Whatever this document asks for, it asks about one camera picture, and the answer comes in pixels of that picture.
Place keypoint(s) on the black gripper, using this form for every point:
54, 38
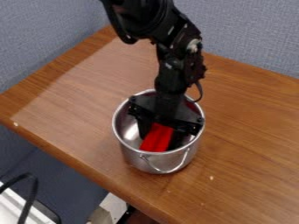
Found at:
172, 111

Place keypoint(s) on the red block object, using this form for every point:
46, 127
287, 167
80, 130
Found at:
156, 139

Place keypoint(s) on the metal pot with handle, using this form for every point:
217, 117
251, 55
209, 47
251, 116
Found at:
152, 162

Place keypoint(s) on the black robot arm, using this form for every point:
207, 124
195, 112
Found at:
156, 20

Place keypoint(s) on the white box under table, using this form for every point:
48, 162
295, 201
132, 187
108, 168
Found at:
12, 205

